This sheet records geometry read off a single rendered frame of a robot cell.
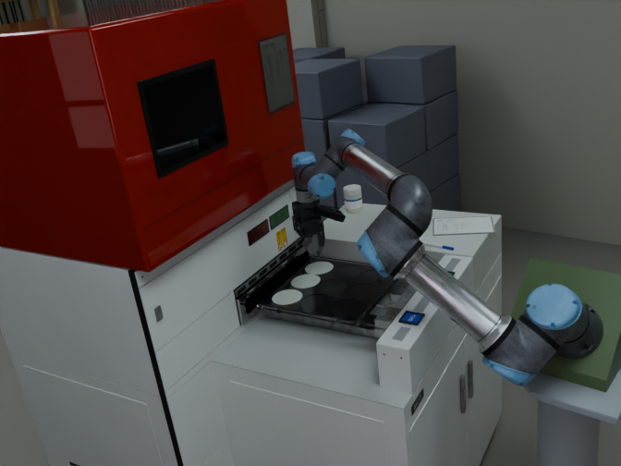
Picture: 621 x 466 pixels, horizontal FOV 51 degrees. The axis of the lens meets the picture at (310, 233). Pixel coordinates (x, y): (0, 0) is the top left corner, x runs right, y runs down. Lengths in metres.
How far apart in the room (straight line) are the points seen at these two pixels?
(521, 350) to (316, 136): 2.59
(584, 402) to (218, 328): 1.04
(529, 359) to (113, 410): 1.22
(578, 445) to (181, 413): 1.10
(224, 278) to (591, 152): 2.89
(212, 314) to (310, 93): 2.18
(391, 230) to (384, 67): 2.60
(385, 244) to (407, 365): 0.33
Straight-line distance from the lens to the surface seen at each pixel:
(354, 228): 2.39
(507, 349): 1.62
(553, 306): 1.62
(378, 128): 3.68
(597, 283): 1.87
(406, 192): 1.62
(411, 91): 4.04
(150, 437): 2.07
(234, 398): 2.05
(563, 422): 1.92
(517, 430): 2.94
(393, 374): 1.76
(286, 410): 1.95
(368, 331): 1.99
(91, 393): 2.15
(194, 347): 1.94
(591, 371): 1.81
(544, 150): 4.45
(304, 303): 2.06
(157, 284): 1.78
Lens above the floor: 1.90
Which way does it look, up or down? 23 degrees down
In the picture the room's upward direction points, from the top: 7 degrees counter-clockwise
